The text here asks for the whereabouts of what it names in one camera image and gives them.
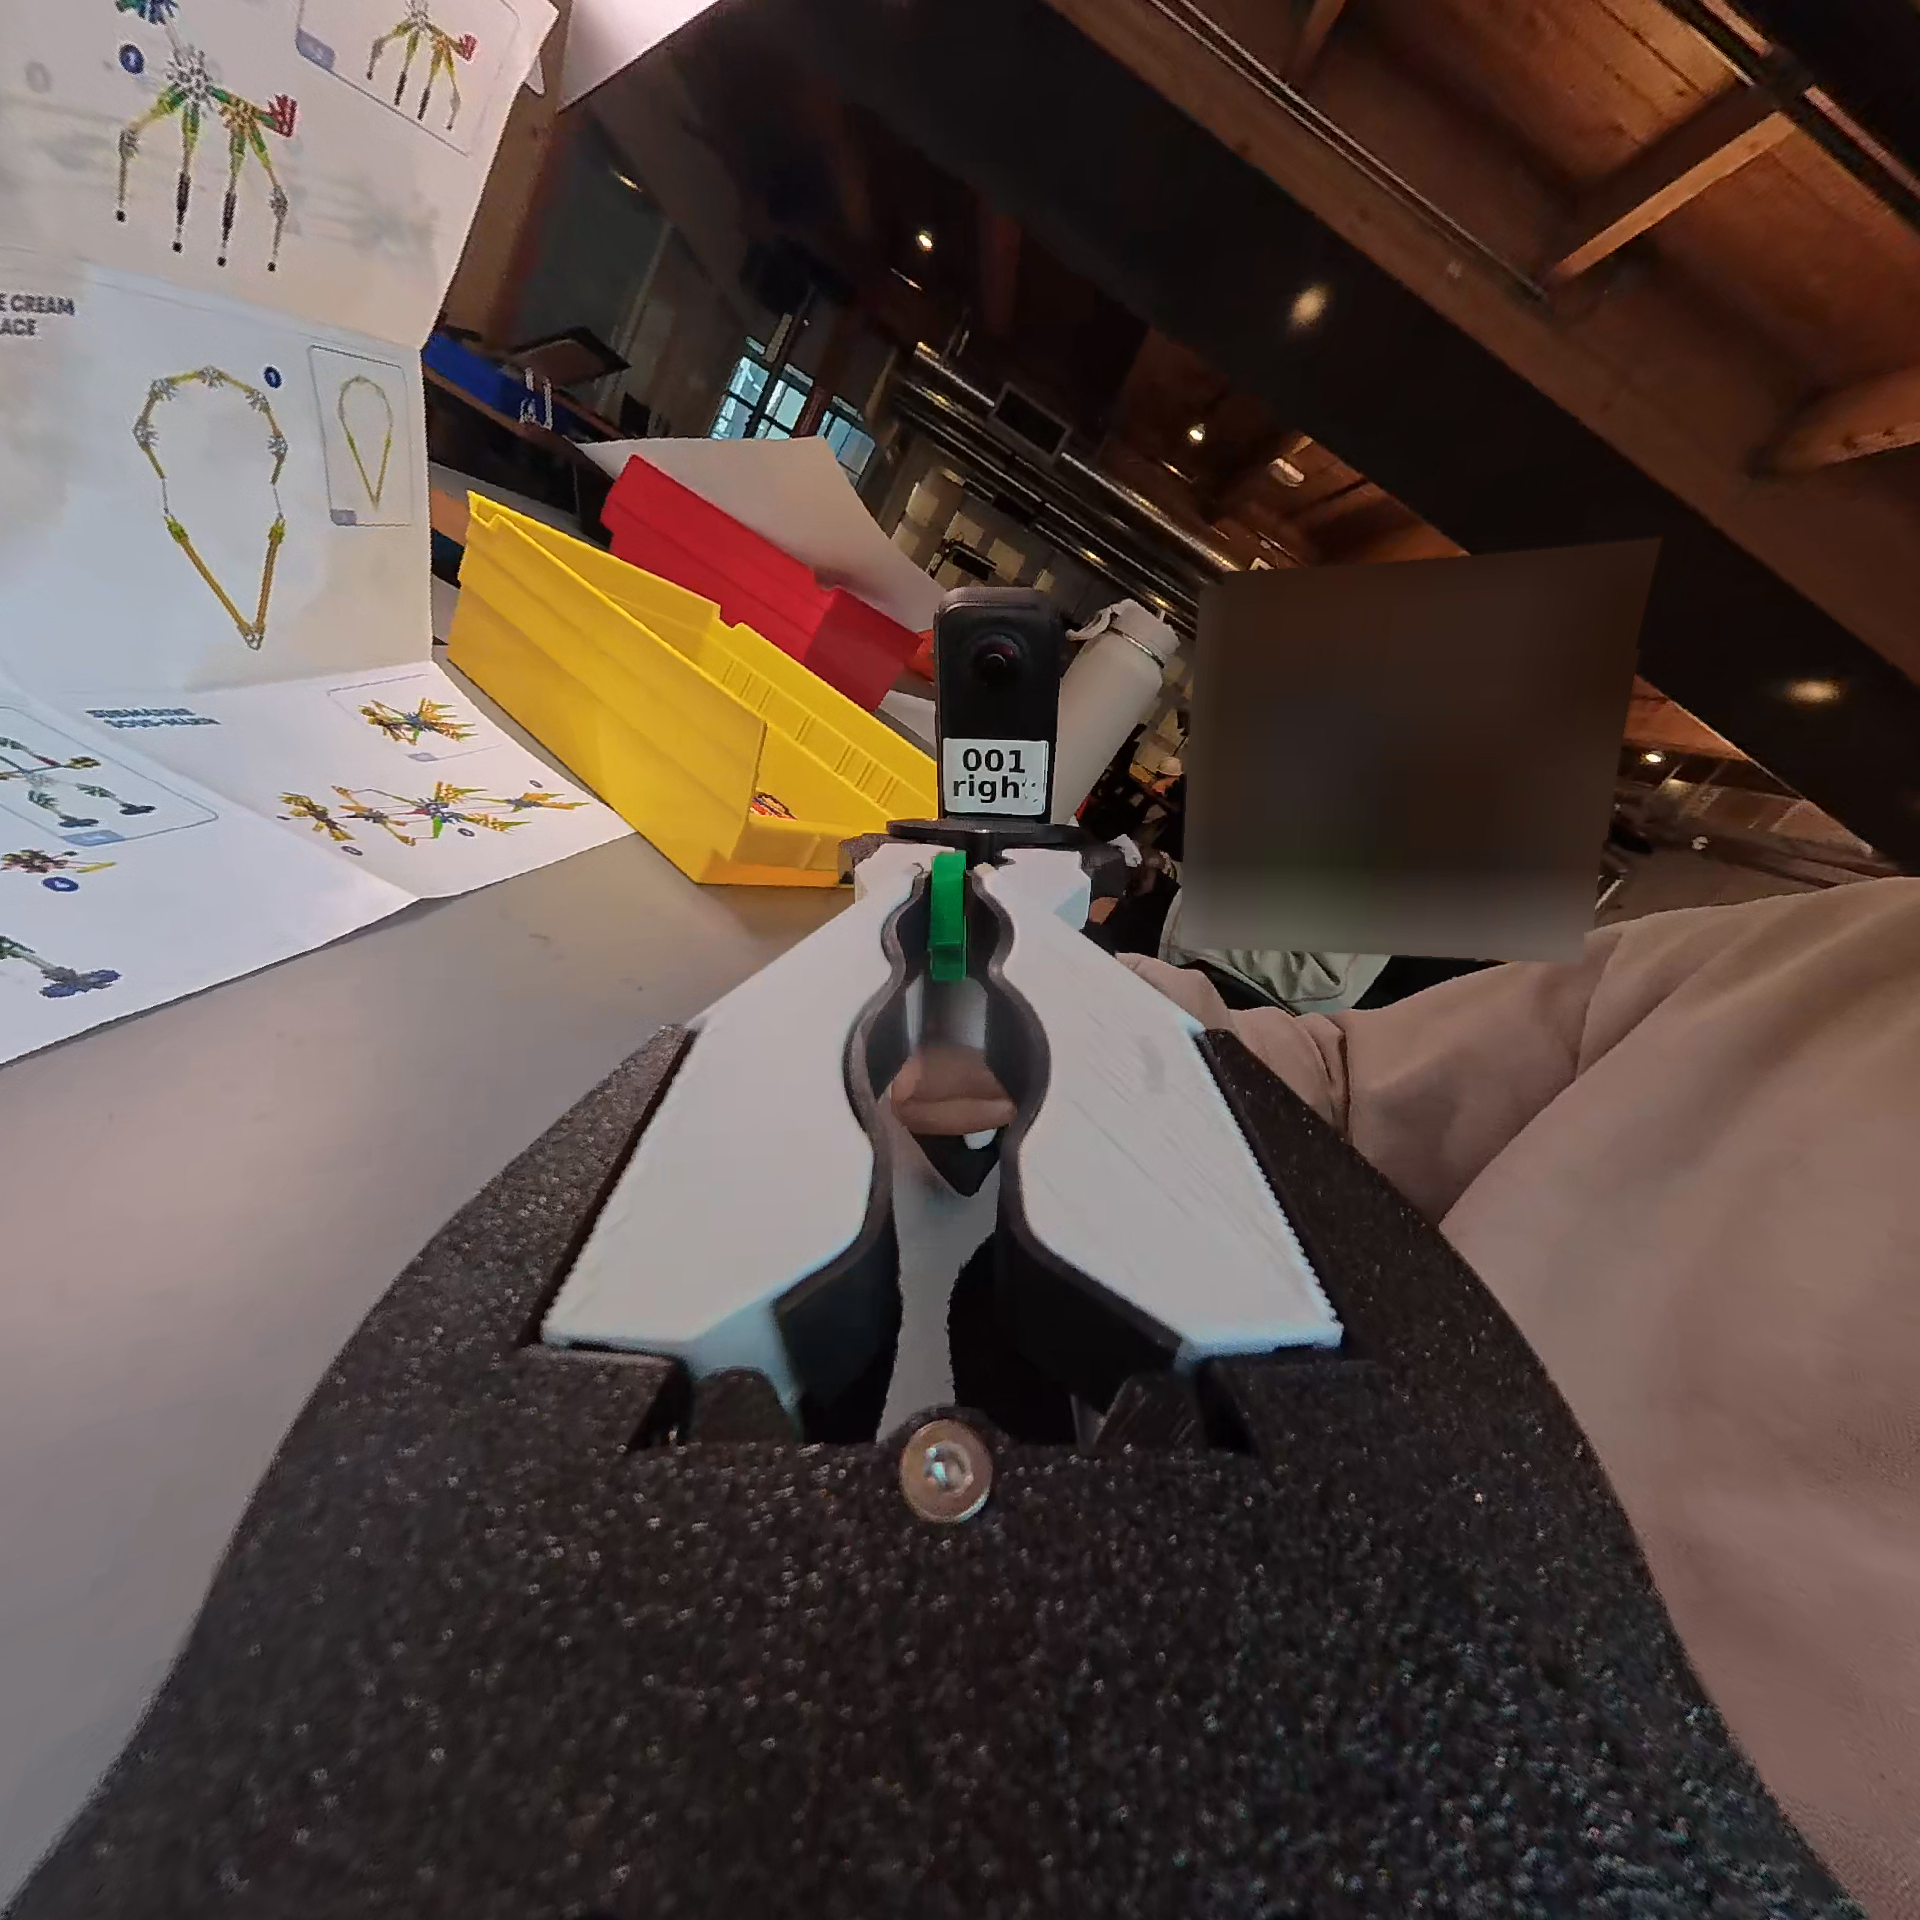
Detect white paper sheet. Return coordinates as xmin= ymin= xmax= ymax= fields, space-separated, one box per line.
xmin=582 ymin=437 xmax=947 ymax=640

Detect person's right hand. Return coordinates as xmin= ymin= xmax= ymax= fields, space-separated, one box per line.
xmin=907 ymin=1013 xmax=1008 ymax=1186

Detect white cylindrical bottle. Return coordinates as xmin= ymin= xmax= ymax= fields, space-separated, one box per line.
xmin=1048 ymin=594 xmax=1188 ymax=828

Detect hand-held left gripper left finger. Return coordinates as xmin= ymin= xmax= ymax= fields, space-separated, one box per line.
xmin=539 ymin=866 xmax=926 ymax=1417

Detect red storage bin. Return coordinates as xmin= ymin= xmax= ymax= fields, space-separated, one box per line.
xmin=603 ymin=451 xmax=929 ymax=715

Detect blue storage bin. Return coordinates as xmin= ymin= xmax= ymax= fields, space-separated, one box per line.
xmin=419 ymin=326 xmax=557 ymax=426

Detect stacked yellow storage bins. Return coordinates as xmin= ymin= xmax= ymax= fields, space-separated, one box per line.
xmin=445 ymin=488 xmax=940 ymax=887

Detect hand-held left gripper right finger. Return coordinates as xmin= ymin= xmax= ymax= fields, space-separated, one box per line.
xmin=971 ymin=882 xmax=1347 ymax=1417

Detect grey desk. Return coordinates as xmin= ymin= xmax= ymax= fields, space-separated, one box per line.
xmin=0 ymin=823 xmax=1008 ymax=1881

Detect person's right forearm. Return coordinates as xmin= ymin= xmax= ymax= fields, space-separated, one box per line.
xmin=1121 ymin=870 xmax=1920 ymax=1321

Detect toy instruction poster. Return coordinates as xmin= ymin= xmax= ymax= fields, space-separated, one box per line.
xmin=0 ymin=0 xmax=639 ymax=1067

